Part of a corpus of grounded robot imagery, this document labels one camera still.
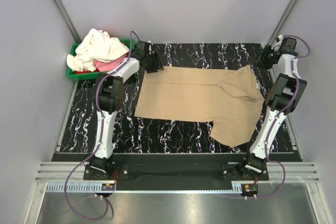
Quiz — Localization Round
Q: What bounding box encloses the pink t-shirt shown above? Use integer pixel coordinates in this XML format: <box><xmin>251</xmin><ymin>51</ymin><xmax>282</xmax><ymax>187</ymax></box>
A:
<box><xmin>93</xmin><ymin>54</ymin><xmax>126</xmax><ymax>72</ymax></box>

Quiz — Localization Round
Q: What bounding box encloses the green plastic bin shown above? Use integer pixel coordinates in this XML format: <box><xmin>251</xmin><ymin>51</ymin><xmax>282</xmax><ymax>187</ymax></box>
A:
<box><xmin>67</xmin><ymin>38</ymin><xmax>137</xmax><ymax>82</ymax></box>

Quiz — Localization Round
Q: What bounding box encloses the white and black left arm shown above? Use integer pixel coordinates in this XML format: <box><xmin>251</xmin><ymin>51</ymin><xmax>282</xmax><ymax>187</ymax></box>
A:
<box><xmin>83</xmin><ymin>40</ymin><xmax>164</xmax><ymax>180</ymax></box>

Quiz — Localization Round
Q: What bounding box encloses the beige t-shirt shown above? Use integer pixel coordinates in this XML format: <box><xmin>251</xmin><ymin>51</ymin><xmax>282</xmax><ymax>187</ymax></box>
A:
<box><xmin>135</xmin><ymin>66</ymin><xmax>264</xmax><ymax>147</ymax></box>

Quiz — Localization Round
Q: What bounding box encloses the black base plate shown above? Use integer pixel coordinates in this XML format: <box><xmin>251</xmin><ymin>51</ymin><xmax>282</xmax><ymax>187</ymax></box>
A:
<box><xmin>83</xmin><ymin>154</ymin><xmax>269</xmax><ymax>192</ymax></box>

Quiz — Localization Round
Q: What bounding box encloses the white slotted cable duct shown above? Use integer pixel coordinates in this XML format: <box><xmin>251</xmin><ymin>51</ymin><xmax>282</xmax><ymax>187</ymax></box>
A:
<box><xmin>46</xmin><ymin>181</ymin><xmax>259</xmax><ymax>193</ymax></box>

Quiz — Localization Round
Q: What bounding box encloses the white t-shirt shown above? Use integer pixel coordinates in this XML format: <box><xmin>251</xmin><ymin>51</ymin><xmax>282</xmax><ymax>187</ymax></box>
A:
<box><xmin>66</xmin><ymin>28</ymin><xmax>129</xmax><ymax>72</ymax></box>

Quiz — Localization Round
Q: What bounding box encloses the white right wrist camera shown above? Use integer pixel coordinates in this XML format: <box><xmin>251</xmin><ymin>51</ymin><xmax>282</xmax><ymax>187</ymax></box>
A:
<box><xmin>275</xmin><ymin>35</ymin><xmax>284</xmax><ymax>44</ymax></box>

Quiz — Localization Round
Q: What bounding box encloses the left aluminium corner post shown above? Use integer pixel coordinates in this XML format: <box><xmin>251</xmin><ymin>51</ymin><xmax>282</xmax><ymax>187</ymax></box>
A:
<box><xmin>52</xmin><ymin>0</ymin><xmax>81</xmax><ymax>43</ymax></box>

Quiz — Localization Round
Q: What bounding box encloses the aluminium corner post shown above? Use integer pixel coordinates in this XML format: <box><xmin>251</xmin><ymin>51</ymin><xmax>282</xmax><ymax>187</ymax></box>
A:
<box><xmin>52</xmin><ymin>0</ymin><xmax>81</xmax><ymax>43</ymax></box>
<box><xmin>267</xmin><ymin>0</ymin><xmax>297</xmax><ymax>44</ymax></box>

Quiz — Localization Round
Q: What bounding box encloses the aluminium rail frame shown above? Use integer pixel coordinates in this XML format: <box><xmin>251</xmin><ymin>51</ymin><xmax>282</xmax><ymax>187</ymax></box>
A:
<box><xmin>35</xmin><ymin>162</ymin><xmax>333</xmax><ymax>223</ymax></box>

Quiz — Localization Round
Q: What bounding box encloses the right aluminium corner post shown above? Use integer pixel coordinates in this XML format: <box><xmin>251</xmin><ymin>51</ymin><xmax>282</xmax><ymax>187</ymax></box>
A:
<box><xmin>267</xmin><ymin>0</ymin><xmax>297</xmax><ymax>44</ymax></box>

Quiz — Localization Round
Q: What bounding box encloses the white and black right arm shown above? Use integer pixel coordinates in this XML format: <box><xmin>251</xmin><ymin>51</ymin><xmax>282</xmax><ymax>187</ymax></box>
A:
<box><xmin>235</xmin><ymin>35</ymin><xmax>310</xmax><ymax>180</ymax></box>

